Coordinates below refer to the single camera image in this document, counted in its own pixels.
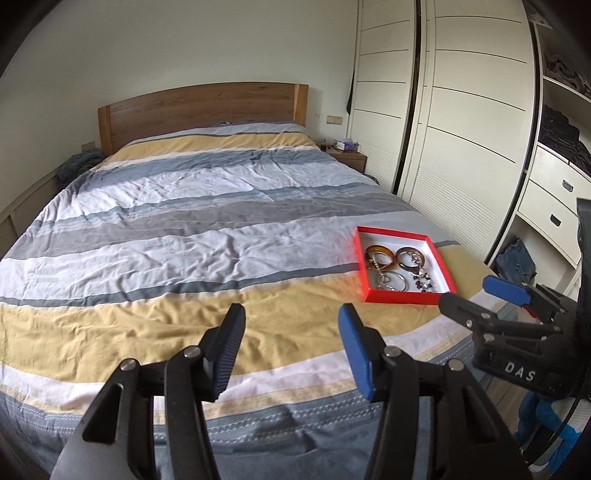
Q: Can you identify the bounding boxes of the brown and white beaded bracelet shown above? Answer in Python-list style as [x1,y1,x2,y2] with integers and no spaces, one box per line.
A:
[410,267,437,293]

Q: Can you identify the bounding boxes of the white wardrobe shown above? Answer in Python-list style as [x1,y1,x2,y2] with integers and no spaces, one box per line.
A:
[346,0,544,265]

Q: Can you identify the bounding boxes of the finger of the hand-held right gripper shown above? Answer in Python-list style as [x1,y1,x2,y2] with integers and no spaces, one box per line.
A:
[483,274,572,325]
[438,292,563,345]

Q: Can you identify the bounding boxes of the bed with striped duvet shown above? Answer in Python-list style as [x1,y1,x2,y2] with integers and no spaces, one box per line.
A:
[0,121,505,480]

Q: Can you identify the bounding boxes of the blue jeans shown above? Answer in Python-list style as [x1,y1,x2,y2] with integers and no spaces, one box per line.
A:
[496,237,539,285]

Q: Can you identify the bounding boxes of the dark brown bangle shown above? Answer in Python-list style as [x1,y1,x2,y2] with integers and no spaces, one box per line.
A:
[395,246,428,272]

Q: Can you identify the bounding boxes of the silver twisted bangle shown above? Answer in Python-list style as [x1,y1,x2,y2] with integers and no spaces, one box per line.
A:
[376,271,410,293]

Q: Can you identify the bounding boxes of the white drawer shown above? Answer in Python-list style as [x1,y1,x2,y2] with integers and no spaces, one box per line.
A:
[525,142,591,205]
[516,177,583,265]

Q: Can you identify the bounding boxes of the wooden headboard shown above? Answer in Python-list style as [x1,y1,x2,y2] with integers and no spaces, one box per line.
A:
[97,82,310,158]

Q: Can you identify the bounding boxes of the amber translucent bangle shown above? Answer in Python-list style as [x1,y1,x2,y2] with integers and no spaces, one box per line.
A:
[365,246,397,271]

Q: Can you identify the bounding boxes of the grey-blue knit cloth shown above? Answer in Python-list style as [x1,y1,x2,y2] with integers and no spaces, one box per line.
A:
[57,150,105,181]

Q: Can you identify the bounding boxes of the dark folded clothes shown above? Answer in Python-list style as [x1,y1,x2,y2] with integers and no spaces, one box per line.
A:
[539,103,591,179]

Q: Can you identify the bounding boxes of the wooden nightstand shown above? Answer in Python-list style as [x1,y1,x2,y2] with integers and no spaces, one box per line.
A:
[318,143,368,174]

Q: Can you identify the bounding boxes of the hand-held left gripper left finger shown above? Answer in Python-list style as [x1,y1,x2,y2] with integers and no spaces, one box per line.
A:
[48,302,247,480]

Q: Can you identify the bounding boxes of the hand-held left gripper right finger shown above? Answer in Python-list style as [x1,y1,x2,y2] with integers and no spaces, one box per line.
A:
[337,302,534,480]

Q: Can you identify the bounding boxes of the red jewelry box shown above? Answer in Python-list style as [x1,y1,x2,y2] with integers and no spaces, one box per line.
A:
[353,224,458,306]

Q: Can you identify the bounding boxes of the silver chain necklace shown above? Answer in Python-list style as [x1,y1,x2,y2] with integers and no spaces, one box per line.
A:
[369,257,393,289]

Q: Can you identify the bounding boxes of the blue shoe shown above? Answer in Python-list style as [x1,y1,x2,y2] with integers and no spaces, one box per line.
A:
[516,396,583,463]

